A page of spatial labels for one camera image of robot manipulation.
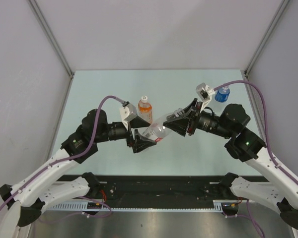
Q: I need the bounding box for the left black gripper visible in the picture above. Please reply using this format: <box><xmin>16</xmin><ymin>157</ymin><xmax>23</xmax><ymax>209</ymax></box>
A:
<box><xmin>93</xmin><ymin>116</ymin><xmax>156</xmax><ymax>152</ymax></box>

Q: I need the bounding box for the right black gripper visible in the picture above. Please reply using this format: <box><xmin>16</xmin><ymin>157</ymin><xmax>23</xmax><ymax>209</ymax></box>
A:
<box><xmin>163</xmin><ymin>98</ymin><xmax>233</xmax><ymax>139</ymax></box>

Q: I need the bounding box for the clear water bottle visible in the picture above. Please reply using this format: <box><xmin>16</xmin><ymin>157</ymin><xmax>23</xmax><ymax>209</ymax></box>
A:
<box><xmin>142</xmin><ymin>113</ymin><xmax>172</xmax><ymax>142</ymax></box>

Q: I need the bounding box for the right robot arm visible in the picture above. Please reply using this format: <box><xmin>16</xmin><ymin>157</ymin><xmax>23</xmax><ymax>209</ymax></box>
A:
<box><xmin>163</xmin><ymin>99</ymin><xmax>298</xmax><ymax>230</ymax></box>

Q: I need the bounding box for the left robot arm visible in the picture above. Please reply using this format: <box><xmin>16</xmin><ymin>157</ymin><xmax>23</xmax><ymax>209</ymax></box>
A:
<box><xmin>0</xmin><ymin>106</ymin><xmax>156</xmax><ymax>227</ymax></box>

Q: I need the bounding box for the orange drink bottle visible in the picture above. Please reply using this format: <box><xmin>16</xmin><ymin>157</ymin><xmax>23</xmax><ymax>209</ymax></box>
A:
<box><xmin>138</xmin><ymin>95</ymin><xmax>153</xmax><ymax>124</ymax></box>

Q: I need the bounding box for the blue drink bottle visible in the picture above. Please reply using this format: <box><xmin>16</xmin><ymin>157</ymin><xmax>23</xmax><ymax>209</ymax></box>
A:
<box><xmin>215</xmin><ymin>86</ymin><xmax>230</xmax><ymax>103</ymax></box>

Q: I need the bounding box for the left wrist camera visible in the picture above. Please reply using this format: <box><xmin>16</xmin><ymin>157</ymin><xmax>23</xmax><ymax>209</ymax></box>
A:
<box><xmin>119</xmin><ymin>101</ymin><xmax>138</xmax><ymax>130</ymax></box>

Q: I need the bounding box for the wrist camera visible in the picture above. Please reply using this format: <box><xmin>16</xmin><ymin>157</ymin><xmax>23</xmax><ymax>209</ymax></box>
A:
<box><xmin>196</xmin><ymin>83</ymin><xmax>216</xmax><ymax>111</ymax></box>
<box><xmin>119</xmin><ymin>101</ymin><xmax>138</xmax><ymax>130</ymax></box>

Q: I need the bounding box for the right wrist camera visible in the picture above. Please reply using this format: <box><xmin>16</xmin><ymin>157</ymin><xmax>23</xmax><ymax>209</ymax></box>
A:
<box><xmin>196</xmin><ymin>83</ymin><xmax>216</xmax><ymax>111</ymax></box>

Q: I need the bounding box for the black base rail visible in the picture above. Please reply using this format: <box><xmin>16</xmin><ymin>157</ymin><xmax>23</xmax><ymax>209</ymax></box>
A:
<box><xmin>59</xmin><ymin>175</ymin><xmax>274</xmax><ymax>209</ymax></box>

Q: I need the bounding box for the white cable duct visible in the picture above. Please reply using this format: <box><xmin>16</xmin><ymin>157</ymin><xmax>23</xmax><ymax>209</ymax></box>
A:
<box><xmin>49</xmin><ymin>200</ymin><xmax>241</xmax><ymax>213</ymax></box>

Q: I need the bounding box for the right aluminium frame post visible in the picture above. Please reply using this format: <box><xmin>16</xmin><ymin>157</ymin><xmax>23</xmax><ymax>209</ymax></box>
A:
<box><xmin>243</xmin><ymin>0</ymin><xmax>292</xmax><ymax>77</ymax></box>

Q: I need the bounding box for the aluminium frame post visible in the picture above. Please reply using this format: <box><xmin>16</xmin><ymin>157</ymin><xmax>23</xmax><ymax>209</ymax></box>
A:
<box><xmin>27</xmin><ymin>0</ymin><xmax>74</xmax><ymax>78</ymax></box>
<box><xmin>243</xmin><ymin>0</ymin><xmax>292</xmax><ymax>77</ymax></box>

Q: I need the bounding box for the left aluminium frame post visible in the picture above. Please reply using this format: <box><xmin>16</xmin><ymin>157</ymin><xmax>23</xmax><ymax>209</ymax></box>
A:
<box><xmin>27</xmin><ymin>0</ymin><xmax>74</xmax><ymax>78</ymax></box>

